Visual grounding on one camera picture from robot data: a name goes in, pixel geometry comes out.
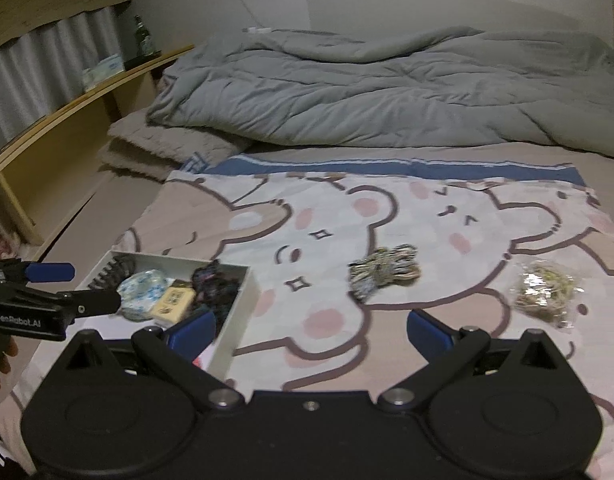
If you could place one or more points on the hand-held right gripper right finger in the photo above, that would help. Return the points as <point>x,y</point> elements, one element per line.
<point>429,335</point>

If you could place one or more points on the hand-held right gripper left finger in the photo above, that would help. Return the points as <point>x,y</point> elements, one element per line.
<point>192,335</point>

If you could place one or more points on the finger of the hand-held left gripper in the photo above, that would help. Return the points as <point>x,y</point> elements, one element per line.
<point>94,302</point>
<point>49,272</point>

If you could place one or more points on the white cardboard box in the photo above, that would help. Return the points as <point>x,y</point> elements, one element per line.
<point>239,325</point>

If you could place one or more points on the blue floral scrunchie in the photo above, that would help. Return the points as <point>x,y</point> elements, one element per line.
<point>142,287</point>

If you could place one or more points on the dark patterned scrunchie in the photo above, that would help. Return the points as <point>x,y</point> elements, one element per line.
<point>214,285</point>

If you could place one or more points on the yellow flat packet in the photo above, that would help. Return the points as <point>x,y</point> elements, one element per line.
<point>172,305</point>

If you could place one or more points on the beige bed sheet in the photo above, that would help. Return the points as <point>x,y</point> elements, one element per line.
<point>97,210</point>

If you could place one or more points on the clear bag of rubber bands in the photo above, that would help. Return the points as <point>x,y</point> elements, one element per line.
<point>542,287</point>

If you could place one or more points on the wooden bedside shelf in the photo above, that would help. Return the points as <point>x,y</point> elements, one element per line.
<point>62,125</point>

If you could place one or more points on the bear printed blanket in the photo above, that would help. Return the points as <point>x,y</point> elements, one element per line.
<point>337,210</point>

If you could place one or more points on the beige fluffy blanket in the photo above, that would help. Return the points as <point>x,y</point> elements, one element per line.
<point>157,145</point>

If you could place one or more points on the grey curtain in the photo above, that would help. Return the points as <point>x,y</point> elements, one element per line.
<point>47,70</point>

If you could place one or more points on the blue tissue box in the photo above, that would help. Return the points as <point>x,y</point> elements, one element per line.
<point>103,71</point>

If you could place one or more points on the grey duvet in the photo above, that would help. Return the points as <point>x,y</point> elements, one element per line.
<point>387,90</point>

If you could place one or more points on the dark green bottle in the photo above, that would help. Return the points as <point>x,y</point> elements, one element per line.
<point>143,37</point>

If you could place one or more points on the white power strip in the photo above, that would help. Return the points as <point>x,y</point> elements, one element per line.
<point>257,31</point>

